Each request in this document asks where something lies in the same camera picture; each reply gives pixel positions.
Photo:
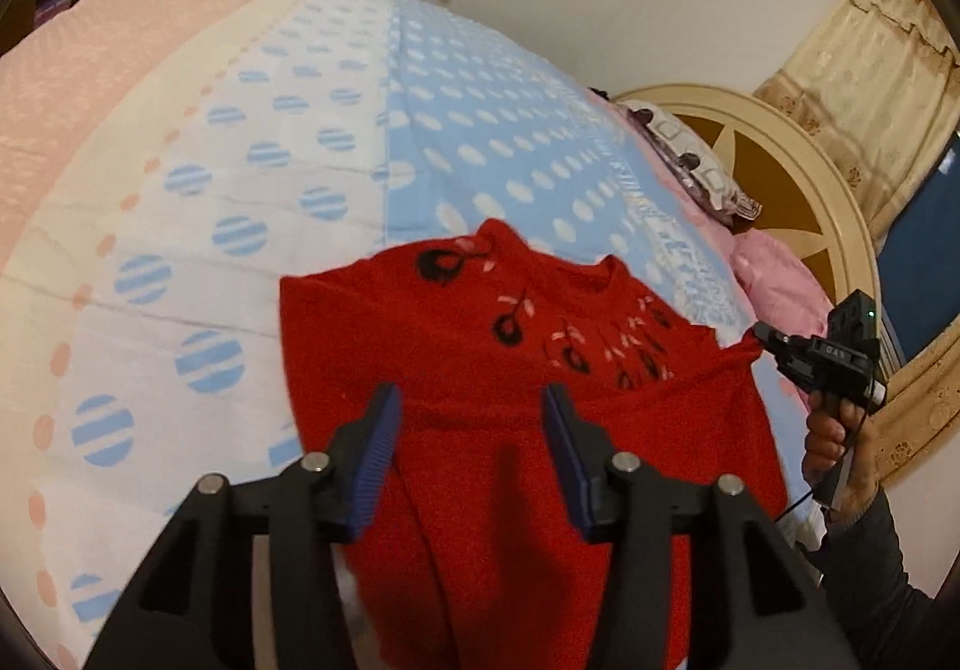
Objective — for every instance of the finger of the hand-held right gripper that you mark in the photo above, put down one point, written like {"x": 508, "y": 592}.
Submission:
{"x": 771, "y": 336}

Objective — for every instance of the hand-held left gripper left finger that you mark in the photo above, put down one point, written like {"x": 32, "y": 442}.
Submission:
{"x": 375, "y": 445}

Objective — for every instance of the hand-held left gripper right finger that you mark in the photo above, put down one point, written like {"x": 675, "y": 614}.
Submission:
{"x": 570, "y": 452}

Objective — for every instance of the red embroidered knit sweater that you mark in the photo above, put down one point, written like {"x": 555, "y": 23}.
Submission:
{"x": 465, "y": 370}

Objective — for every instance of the person's right forearm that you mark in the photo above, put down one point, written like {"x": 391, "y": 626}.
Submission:
{"x": 877, "y": 587}

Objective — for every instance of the person's right hand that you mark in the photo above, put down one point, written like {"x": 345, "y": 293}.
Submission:
{"x": 821, "y": 445}

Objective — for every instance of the pink pillow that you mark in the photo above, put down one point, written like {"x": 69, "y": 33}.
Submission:
{"x": 780, "y": 272}

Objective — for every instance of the dark blue board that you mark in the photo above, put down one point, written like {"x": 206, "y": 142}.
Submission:
{"x": 922, "y": 250}

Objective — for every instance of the cream and brown headboard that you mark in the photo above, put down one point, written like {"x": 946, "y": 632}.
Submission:
{"x": 817, "y": 153}

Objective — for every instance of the patterned white purple pillow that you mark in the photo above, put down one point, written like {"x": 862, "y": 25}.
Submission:
{"x": 690, "y": 160}

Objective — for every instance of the narrow beige floral curtain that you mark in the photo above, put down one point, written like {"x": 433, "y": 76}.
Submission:
{"x": 862, "y": 63}

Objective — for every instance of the blue pink dotted bed sheet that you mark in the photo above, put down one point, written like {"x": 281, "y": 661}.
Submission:
{"x": 262, "y": 115}

